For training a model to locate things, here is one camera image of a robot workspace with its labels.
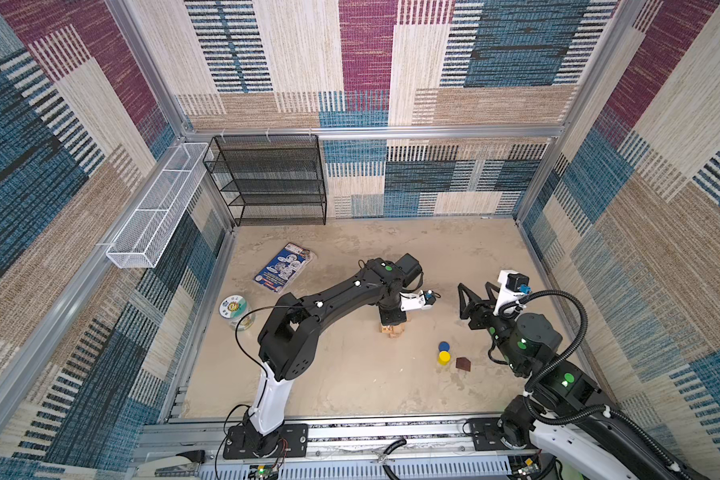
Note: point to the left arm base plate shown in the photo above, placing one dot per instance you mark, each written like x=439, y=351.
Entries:
x=244, y=442

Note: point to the blue comic book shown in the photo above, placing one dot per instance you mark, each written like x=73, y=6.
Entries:
x=284, y=267

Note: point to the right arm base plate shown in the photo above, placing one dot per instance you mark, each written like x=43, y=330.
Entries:
x=497, y=433

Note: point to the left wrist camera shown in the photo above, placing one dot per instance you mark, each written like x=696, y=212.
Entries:
x=421, y=300

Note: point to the dark brown house block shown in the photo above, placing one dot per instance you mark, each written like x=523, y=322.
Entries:
x=463, y=363

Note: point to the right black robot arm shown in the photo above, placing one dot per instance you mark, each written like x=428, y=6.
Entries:
x=562, y=410

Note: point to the black wire shelf rack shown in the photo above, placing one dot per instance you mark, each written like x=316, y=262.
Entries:
x=267, y=180

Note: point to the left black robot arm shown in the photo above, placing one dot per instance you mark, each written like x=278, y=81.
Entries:
x=289, y=338

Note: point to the aluminium front rail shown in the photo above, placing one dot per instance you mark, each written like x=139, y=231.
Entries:
x=387, y=447

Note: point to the yellow cylinder block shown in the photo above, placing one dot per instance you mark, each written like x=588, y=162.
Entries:
x=444, y=357

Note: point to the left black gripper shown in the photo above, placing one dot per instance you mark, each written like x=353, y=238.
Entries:
x=398, y=319

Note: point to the white wire basket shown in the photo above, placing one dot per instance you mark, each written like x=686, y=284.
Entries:
x=142, y=240

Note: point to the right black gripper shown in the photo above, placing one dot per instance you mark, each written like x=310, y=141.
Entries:
x=482, y=309

